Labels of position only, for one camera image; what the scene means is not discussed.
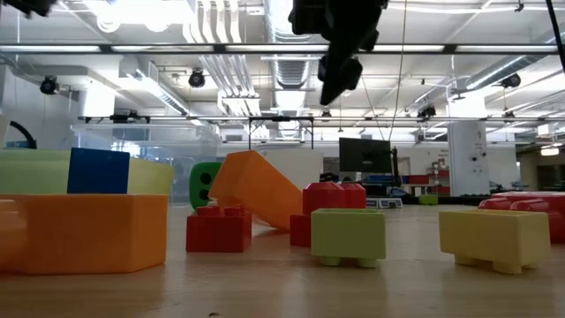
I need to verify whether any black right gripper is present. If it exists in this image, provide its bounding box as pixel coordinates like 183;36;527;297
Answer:
288;0;390;107

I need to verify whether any red double brick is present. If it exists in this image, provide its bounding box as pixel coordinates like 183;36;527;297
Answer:
289;181;368;248
478;191;565;245

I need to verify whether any long orange brick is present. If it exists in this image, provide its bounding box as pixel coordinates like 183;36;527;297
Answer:
207;149;305;231

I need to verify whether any yellow small brick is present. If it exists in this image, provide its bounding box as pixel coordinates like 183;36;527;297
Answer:
438;208;553;276

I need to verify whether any blue brick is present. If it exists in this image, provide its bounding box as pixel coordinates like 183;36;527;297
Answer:
66;147;132;195

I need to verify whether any black computer monitor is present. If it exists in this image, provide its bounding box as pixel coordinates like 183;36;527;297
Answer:
338;137;394;175

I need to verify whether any translucent white cup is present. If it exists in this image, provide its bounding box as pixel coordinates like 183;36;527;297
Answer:
259;148;326;192

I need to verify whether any black overhead crossbar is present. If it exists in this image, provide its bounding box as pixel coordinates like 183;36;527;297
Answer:
0;42;565;56

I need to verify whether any white round pillar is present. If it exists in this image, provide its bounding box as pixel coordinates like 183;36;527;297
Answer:
447;90;491;198

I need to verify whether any light green small brick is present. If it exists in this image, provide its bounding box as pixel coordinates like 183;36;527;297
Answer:
310;208;388;269

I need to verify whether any green foam die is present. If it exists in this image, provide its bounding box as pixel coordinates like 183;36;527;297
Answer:
189;161;224;211

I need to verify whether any clear plastic bin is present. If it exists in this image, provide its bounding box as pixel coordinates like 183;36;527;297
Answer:
69;122;222;205

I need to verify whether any small red brick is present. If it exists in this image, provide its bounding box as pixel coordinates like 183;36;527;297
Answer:
185;205;253;254

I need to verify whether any angled orange brick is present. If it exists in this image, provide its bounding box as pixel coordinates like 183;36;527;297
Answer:
0;193;170;276

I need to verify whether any yellow translucent tray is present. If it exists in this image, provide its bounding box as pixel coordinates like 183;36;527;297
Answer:
0;148;175;198

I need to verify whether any silver ventilation duct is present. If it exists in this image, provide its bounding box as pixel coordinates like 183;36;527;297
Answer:
263;0;327;92

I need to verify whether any thin hanging cable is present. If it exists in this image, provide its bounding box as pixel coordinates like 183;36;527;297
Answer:
387;0;408;142

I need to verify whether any black background frame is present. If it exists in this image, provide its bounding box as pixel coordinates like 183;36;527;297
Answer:
78;113;565;151

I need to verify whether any black curved hose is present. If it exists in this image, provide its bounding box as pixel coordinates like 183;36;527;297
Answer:
7;119;39;150

